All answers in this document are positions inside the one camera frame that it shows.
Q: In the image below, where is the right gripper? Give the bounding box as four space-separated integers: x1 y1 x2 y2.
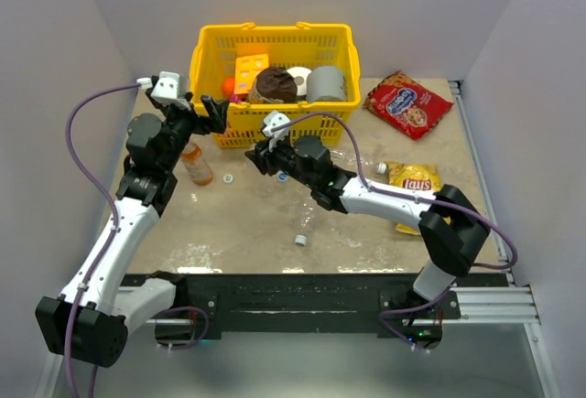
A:
246 133 317 189

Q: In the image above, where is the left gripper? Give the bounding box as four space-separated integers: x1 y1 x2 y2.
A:
157 92 229 171

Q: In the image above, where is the blue white bottle cap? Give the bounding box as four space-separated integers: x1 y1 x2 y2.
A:
277 172 288 183

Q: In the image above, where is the clear bottle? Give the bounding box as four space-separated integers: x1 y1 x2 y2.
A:
254 176 280 198
294 199 318 247
330 147 388 175

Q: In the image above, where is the orange tea bottle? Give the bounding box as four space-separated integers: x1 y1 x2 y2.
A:
180 142 213 186

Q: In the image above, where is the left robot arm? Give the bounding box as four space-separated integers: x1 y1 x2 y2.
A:
35 95 229 367

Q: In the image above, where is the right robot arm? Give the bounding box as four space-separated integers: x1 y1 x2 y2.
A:
245 135 490 318

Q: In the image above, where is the orange ball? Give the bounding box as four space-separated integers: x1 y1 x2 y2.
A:
222 77 235 99

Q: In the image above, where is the orange juice carton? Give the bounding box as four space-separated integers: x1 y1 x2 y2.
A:
233 54 269 95

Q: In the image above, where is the brown wrapped package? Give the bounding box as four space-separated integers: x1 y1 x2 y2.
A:
247 66 298 104

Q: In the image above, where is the yellow plastic shopping basket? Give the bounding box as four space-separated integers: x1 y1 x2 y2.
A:
189 22 361 148

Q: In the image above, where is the grey tape roll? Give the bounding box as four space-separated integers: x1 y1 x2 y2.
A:
306 65 347 102

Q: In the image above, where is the white tape roll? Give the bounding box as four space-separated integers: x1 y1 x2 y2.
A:
287 66 312 100

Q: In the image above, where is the red snack bag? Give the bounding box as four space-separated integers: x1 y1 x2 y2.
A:
363 70 453 140

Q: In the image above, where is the yellow chips bag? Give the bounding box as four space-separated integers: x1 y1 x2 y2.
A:
383 160 443 237

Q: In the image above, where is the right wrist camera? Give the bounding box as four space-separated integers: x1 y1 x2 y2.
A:
261 110 291 152

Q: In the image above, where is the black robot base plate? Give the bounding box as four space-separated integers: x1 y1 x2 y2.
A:
136 272 461 344

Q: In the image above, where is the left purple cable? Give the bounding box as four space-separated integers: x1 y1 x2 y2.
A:
62 80 155 398

